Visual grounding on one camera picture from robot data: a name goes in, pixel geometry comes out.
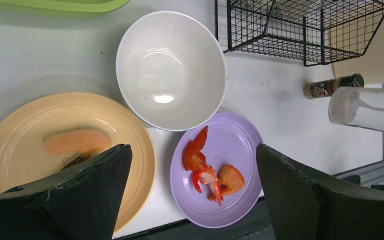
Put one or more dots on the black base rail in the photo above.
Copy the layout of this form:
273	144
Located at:
256	224

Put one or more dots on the white ceramic bowl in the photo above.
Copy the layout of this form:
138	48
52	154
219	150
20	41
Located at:
171	71

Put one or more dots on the orange chicken wing piece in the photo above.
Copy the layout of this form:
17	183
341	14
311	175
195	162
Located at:
230	181

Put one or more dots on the small brown spice bottle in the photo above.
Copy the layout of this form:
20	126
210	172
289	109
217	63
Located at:
326	88

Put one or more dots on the purple plate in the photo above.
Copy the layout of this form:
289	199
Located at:
231	140

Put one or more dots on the red white shrimp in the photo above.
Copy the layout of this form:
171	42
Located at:
208	176

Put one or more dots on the dark mussel shell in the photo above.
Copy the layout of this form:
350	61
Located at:
74	160

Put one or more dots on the green plastic tub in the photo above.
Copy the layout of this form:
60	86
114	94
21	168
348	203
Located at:
80	9

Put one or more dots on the black wire basket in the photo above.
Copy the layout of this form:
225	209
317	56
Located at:
315	32

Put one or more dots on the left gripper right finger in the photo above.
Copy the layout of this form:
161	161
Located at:
307	204

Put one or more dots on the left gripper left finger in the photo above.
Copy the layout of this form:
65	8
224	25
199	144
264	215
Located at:
81	202

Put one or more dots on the orange melon slice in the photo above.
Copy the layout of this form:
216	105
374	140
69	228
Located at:
82	140

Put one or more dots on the salt grinder jar black lid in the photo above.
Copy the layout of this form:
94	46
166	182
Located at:
358	107

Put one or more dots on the yellow plate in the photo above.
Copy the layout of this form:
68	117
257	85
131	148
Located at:
24	158

